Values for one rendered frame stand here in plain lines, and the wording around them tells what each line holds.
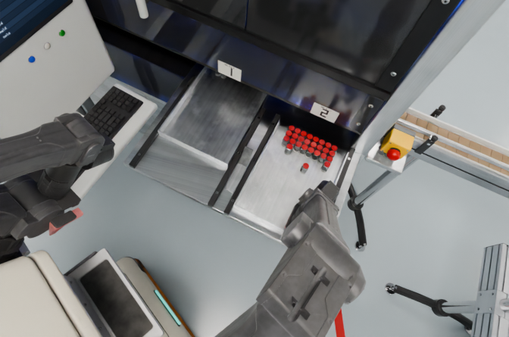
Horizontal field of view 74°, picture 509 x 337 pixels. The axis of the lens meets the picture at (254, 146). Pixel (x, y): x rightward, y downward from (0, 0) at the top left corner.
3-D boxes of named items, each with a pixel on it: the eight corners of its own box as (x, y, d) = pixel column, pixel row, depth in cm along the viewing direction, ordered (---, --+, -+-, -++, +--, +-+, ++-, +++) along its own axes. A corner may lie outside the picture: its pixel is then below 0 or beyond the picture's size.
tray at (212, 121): (207, 66, 130) (207, 60, 127) (270, 93, 127) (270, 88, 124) (159, 135, 116) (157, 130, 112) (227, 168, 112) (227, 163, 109)
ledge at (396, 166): (375, 129, 126) (377, 126, 125) (408, 144, 125) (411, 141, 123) (364, 159, 120) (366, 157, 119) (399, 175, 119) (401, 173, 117)
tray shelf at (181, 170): (197, 64, 133) (196, 61, 131) (365, 139, 124) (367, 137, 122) (123, 165, 112) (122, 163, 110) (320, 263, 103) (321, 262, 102)
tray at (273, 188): (277, 125, 121) (279, 120, 118) (345, 157, 118) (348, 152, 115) (233, 207, 107) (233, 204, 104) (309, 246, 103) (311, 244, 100)
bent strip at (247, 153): (244, 153, 115) (245, 145, 110) (251, 157, 115) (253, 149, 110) (224, 188, 109) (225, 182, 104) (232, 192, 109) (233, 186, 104)
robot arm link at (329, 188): (303, 195, 79) (331, 221, 77) (331, 163, 84) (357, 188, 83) (287, 207, 89) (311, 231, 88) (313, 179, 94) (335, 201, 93)
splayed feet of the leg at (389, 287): (386, 279, 186) (398, 276, 174) (476, 322, 180) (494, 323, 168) (382, 293, 183) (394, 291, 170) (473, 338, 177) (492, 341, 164)
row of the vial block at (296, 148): (282, 140, 118) (285, 134, 114) (330, 163, 116) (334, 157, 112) (279, 145, 118) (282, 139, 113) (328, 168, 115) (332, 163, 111)
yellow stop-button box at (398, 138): (385, 133, 114) (395, 123, 108) (405, 142, 113) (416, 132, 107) (379, 151, 111) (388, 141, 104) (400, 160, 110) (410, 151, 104)
